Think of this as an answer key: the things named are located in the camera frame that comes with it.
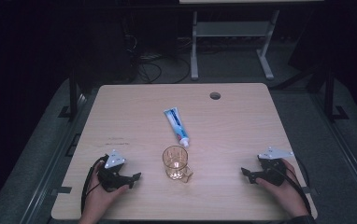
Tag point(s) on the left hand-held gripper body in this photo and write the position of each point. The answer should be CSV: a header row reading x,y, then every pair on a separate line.
x,y
112,174

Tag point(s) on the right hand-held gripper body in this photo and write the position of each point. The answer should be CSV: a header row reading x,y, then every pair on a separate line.
x,y
271,168

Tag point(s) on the person's left hand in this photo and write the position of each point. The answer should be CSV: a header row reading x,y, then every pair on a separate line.
x,y
100,199

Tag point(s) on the person's right hand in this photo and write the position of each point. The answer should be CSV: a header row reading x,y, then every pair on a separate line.
x,y
287,194

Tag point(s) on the clear glass cup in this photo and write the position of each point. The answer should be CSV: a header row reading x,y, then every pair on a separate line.
x,y
175,163

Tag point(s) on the blue and white toothpaste tube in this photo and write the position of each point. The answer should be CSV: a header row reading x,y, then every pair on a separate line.
x,y
177,126

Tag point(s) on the black metal stand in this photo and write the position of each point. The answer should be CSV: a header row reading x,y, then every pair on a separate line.
x,y
73,93
331,96

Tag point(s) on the white metal desk frame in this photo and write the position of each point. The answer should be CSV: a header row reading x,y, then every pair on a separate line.
x,y
232,29

